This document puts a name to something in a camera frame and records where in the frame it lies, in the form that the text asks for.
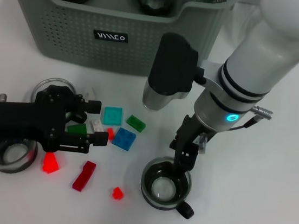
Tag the cyan square toy plate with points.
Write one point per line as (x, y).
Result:
(112, 116)

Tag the green translucent toy brick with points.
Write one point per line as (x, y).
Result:
(135, 123)
(77, 129)

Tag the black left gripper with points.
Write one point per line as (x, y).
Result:
(23, 121)

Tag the right wrist camera housing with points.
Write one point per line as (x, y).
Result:
(171, 65)

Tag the white flat toy plate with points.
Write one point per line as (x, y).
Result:
(96, 125)

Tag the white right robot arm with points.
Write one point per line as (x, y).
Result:
(269, 50)

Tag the blue square toy plate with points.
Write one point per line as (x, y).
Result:
(124, 139)

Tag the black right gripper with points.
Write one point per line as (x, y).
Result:
(190, 136)

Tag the dark red long toy brick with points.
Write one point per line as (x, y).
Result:
(84, 176)

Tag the orange-red slope toy brick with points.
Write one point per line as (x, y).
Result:
(50, 164)

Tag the grey perforated storage basket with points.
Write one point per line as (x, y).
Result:
(91, 53)

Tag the small orange-red toy brick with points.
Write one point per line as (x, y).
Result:
(117, 193)
(110, 134)

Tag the white toy brick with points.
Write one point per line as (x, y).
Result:
(89, 92)

